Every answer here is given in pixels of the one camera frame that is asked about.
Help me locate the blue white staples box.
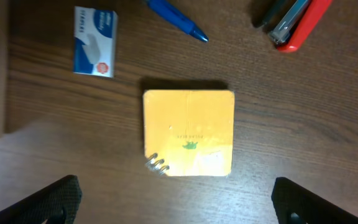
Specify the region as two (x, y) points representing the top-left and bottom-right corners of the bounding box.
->
(73, 6), (118, 78)

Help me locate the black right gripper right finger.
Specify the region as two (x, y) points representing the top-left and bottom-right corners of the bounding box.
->
(271, 177), (358, 224)

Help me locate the red black stapler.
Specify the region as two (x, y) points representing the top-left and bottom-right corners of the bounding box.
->
(254, 0), (332, 53)

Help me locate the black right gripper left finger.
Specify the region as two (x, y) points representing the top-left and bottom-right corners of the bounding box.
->
(0, 175), (82, 224)

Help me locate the blue ballpoint pen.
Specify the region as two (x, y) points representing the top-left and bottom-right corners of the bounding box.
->
(145, 0), (209, 42)

